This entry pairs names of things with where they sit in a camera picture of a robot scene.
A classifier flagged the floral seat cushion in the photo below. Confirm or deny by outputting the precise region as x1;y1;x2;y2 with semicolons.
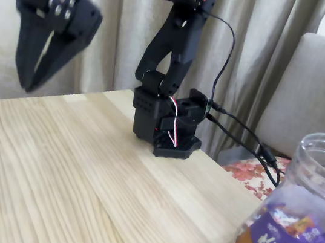
218;149;294;205

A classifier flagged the grey upholstered chair back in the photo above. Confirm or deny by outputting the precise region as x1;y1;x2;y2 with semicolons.
251;27;325;166

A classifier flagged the red white base servo cable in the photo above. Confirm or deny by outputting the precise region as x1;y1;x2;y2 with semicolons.
161;95;186;148

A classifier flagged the thin black wire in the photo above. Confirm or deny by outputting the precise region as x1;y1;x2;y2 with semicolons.
192;11;239;106

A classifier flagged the black plug cable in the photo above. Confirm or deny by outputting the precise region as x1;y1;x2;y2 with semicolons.
196;112;287;187

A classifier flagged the black power cable with barrel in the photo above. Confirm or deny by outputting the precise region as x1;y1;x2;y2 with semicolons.
199;102;290;187

